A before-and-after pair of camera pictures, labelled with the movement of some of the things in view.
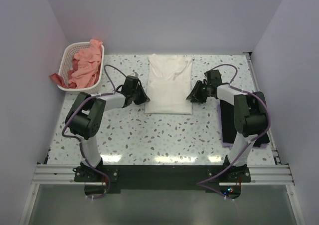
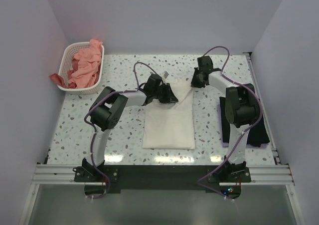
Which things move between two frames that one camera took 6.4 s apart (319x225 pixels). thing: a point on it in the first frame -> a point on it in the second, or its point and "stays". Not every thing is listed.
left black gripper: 144,98 -> 169,97
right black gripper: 195,95 -> 194,83
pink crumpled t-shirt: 87,63 stays
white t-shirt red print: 168,84 -> 168,125
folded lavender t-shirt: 219,112 stays
